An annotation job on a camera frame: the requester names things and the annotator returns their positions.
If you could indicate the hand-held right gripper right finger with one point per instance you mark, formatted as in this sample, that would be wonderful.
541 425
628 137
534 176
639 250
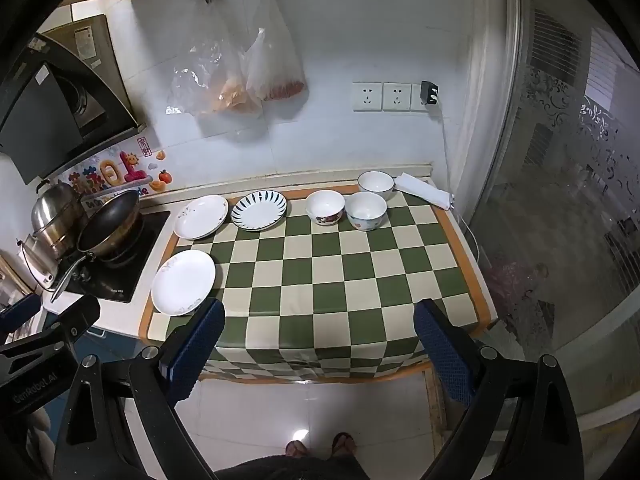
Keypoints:
442 347

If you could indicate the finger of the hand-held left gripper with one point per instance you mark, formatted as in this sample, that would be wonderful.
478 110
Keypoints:
75 315
20 307

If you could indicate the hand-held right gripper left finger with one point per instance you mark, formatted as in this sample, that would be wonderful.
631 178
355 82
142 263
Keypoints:
197 347

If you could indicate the white round plate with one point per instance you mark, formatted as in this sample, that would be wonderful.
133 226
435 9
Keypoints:
375 185

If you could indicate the blue cabinet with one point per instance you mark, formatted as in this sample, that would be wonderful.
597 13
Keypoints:
112 342

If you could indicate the plain white plate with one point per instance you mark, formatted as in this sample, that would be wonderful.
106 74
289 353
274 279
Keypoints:
183 282

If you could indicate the dark frying pan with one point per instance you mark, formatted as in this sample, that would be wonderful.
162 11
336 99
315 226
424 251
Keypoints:
107 225

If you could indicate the black induction cooktop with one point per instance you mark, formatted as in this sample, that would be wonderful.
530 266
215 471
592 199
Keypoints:
145 245

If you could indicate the stainless steel pot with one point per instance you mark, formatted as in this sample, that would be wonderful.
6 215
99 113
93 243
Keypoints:
55 210

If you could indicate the green white checkered mat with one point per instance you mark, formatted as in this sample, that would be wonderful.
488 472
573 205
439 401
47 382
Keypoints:
350 280

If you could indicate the white plate with floral print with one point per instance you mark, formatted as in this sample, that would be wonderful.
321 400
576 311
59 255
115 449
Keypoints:
201 216

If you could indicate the person's right foot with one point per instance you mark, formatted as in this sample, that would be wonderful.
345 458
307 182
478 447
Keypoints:
344 444

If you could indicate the person's foot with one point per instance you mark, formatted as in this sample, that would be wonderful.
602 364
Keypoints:
297 448
344 444

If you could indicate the person's left foot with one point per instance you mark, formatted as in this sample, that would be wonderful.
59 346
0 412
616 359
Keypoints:
297 448

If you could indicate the white plate with dark stripes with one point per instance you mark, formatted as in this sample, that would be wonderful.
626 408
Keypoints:
259 211

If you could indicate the person's dark clothing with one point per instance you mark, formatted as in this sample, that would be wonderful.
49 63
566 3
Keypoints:
295 467

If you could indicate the white bowl with pale print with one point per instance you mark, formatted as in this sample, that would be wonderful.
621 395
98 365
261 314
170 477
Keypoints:
366 211

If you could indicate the folded white paper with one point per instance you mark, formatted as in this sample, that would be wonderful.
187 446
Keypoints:
422 190

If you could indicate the white bowl with red flowers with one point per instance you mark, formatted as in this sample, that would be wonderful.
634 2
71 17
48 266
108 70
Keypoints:
325 207

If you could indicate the black range hood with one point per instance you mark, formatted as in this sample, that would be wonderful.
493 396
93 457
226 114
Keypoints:
45 105

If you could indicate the patterned glass door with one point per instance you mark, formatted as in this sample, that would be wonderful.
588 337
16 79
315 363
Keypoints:
565 160

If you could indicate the black plug-in charger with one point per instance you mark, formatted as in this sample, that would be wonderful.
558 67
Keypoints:
429 92

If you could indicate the clear plastic bag orange contents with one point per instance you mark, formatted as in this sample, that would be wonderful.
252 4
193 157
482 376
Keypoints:
210 75

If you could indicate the plastic bag with red contents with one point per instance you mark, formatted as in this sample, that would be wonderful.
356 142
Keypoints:
275 67

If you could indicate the colourful wall stickers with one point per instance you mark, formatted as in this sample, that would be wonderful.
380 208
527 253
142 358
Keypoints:
112 172

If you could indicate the white door frame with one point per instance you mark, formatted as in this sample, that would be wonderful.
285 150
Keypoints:
492 110

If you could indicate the white wall socket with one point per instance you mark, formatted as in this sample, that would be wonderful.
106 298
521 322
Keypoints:
396 96
366 96
416 105

